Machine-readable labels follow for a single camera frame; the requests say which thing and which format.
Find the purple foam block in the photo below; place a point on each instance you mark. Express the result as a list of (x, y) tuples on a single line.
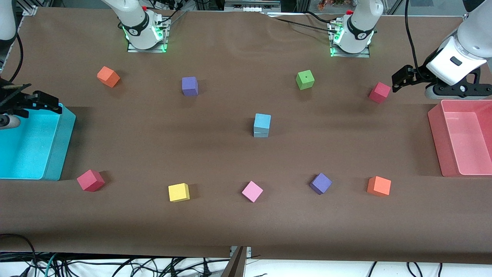
[(320, 183), (190, 85)]

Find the green foam block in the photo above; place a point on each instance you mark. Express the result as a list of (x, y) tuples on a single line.
[(305, 79)]

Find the brown table support bar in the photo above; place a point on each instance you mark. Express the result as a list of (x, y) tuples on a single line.
[(235, 265)]

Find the cyan plastic bin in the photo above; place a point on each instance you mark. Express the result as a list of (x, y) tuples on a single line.
[(27, 154)]

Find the aluminium frame corner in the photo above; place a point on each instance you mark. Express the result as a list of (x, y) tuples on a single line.
[(31, 8)]

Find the metal table bracket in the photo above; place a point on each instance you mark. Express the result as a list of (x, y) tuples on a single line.
[(249, 252)]

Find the orange foam block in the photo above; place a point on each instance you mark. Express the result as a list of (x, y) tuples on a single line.
[(379, 186), (108, 77)]

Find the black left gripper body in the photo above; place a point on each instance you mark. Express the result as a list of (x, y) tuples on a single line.
[(420, 74)]

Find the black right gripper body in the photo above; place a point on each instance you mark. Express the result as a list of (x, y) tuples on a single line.
[(15, 103)]

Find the pink foam block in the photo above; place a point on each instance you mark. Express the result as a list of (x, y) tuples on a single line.
[(252, 191)]

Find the grey background device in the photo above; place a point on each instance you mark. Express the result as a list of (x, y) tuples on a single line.
[(251, 4)]

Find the brown table cover sheet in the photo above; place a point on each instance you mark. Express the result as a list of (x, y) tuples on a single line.
[(246, 223)]

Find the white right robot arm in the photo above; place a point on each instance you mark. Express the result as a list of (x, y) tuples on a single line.
[(134, 23)]

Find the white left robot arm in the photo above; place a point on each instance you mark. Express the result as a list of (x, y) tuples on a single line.
[(359, 23)]

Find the light blue foam block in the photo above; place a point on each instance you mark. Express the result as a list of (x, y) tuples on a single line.
[(262, 121), (260, 135)]

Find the pink plastic bin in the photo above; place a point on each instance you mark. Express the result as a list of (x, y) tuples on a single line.
[(465, 146)]

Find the yellow foam block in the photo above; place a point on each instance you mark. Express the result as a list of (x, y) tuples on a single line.
[(178, 191)]

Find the red foam block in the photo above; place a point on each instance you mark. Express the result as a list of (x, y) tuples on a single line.
[(379, 92), (90, 180)]

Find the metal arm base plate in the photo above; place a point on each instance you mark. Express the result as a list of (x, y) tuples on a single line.
[(132, 50), (363, 55)]

